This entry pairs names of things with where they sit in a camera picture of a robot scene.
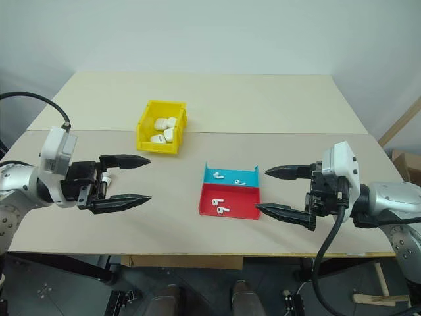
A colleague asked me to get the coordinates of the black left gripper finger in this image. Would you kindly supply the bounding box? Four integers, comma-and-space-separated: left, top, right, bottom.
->
87, 194, 153, 215
99, 153, 153, 171

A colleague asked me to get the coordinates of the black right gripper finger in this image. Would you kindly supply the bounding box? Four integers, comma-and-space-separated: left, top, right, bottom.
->
264, 164, 314, 181
255, 203, 317, 232

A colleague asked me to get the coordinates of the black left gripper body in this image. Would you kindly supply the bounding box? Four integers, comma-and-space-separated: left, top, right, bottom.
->
60, 160, 110, 211

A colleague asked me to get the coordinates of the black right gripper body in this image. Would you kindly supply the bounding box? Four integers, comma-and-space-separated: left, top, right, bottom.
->
304, 160, 349, 217

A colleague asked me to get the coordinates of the yellow plastic bin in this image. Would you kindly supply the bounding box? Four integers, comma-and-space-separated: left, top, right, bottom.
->
136, 99, 188, 156

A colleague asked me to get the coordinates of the brown cardboard box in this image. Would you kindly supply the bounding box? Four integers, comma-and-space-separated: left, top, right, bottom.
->
390, 149, 421, 192

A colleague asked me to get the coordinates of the red plastic tray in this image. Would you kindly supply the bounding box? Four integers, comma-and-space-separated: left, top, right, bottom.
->
197, 182, 263, 220

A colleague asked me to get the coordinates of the black table leg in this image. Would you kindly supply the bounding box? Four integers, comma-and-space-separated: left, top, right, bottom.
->
295, 257, 315, 283

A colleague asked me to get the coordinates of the blue plastic tray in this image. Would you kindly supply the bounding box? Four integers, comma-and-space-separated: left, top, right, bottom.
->
203, 161, 261, 189

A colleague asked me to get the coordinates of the brown cardboard panel under table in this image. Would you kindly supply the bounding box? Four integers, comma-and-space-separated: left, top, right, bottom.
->
120, 255, 245, 270

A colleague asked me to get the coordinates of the dark rounded shape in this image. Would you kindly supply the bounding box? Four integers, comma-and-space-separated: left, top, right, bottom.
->
231, 279, 265, 316
147, 284, 182, 316

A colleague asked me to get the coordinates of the wooden beam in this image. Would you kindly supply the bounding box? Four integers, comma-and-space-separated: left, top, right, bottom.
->
377, 97, 421, 149

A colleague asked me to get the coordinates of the wooden stand foot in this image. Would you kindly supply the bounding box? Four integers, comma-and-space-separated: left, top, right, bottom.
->
353, 259, 411, 307

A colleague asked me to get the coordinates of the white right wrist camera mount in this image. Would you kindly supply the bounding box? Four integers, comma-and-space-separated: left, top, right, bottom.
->
321, 141, 362, 215

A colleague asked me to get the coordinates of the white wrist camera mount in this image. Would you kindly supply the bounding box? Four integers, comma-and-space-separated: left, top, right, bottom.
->
321, 141, 362, 215
39, 126, 78, 186

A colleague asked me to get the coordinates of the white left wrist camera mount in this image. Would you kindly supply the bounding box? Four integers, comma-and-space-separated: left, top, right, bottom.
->
39, 126, 78, 186

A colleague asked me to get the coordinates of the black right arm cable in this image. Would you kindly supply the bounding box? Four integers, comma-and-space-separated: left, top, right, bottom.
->
311, 190, 355, 316

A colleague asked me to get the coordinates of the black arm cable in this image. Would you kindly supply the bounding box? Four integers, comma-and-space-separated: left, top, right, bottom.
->
0, 92, 72, 132
311, 190, 355, 316

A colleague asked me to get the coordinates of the black table frame brace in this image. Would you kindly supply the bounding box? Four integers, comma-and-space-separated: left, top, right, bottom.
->
5, 252, 121, 286

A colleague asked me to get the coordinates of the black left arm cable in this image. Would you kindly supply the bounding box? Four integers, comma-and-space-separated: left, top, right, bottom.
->
0, 92, 72, 132

